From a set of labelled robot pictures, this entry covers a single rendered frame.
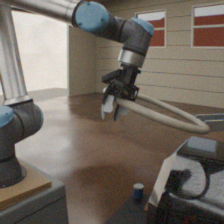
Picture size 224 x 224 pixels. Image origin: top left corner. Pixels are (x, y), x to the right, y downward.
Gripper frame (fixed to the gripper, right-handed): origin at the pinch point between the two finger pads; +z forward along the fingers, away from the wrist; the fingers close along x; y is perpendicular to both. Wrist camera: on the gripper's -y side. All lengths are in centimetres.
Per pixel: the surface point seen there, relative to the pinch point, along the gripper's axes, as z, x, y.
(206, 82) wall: -66, 574, -362
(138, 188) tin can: 84, 102, -62
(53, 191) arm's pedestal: 34.0, -14.5, 0.7
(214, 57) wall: -150, 559, -354
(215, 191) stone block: 23, 61, 24
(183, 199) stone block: 34, 51, 15
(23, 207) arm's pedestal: 37.1, -27.1, 5.8
